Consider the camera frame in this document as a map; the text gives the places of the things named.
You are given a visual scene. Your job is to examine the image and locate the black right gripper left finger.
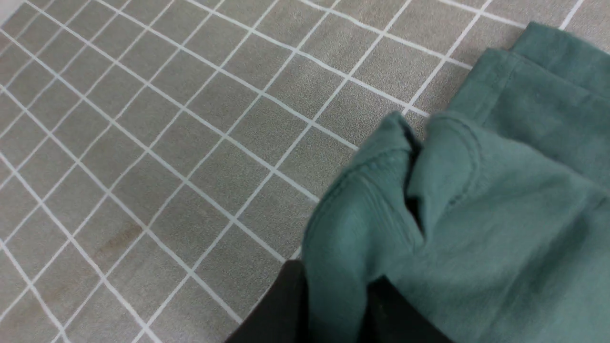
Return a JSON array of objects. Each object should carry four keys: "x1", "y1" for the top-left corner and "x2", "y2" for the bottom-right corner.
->
[{"x1": 226, "y1": 260, "x2": 309, "y2": 343}]

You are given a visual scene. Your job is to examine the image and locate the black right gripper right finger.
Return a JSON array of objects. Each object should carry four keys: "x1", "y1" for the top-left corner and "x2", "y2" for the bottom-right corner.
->
[{"x1": 364, "y1": 277, "x2": 451, "y2": 343}]

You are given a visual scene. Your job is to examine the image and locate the grey checkered tablecloth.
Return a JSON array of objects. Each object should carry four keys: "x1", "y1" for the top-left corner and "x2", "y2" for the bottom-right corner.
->
[{"x1": 1, "y1": 0, "x2": 609, "y2": 343}]

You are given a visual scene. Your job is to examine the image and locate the green long-sleeve top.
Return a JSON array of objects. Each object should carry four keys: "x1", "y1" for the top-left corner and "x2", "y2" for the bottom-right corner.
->
[{"x1": 302, "y1": 22, "x2": 610, "y2": 343}]

